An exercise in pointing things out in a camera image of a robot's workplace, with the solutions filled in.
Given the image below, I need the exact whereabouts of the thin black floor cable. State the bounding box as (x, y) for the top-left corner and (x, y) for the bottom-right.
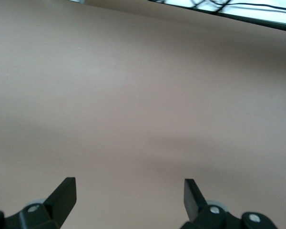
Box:
(214, 2), (286, 13)
(154, 0), (232, 8)

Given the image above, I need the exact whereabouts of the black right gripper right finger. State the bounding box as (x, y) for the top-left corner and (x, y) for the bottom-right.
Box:
(179, 178), (277, 229)

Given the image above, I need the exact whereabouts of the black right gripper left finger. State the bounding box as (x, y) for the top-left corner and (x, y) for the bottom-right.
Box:
(0, 177), (77, 229)

